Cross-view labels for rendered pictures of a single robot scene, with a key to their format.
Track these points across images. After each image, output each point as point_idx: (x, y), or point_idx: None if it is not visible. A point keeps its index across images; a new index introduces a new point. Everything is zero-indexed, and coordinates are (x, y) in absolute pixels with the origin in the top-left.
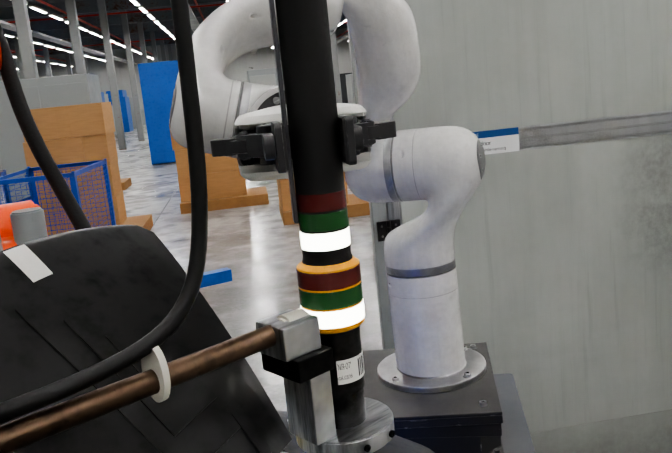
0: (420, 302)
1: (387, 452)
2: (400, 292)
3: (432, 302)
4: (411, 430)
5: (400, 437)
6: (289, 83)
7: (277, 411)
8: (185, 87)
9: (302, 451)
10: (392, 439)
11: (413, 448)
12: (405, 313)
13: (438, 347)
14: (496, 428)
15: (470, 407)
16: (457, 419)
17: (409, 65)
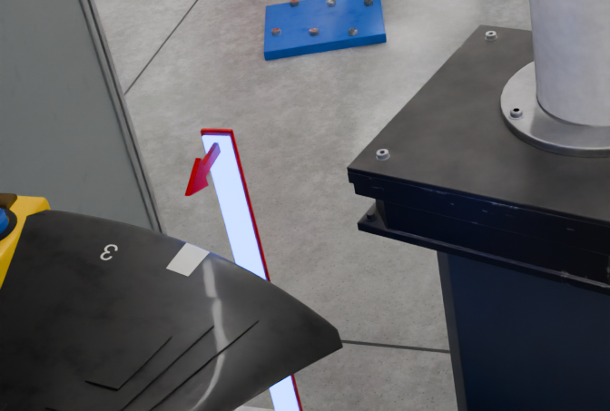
0: None
1: (199, 351)
2: None
3: None
4: (494, 216)
5: (291, 304)
6: None
7: (108, 224)
8: None
9: (68, 321)
10: (260, 311)
11: (278, 338)
12: (540, 6)
13: (594, 76)
14: None
15: (601, 204)
16: (568, 220)
17: None
